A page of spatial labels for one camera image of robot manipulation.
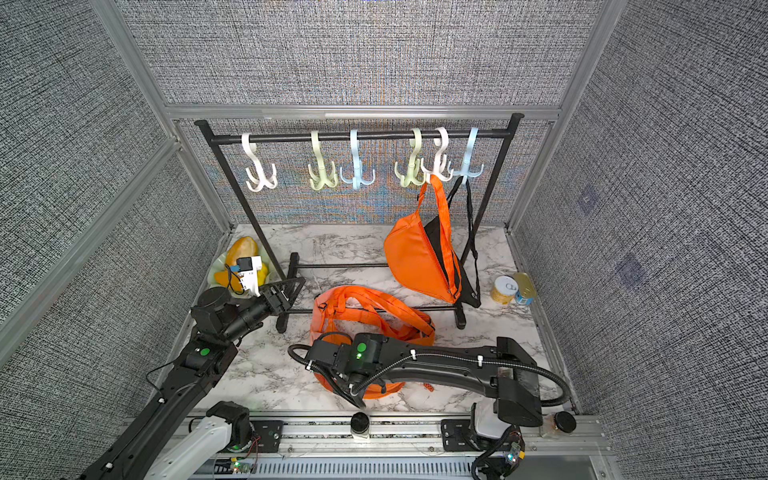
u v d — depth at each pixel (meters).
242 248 1.01
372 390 0.45
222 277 1.02
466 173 0.68
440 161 0.66
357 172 0.65
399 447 0.73
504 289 0.95
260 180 0.66
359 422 0.69
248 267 0.64
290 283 0.98
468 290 0.90
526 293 0.95
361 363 0.48
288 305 0.64
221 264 1.02
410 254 0.88
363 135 0.58
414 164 0.64
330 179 0.68
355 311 0.93
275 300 0.63
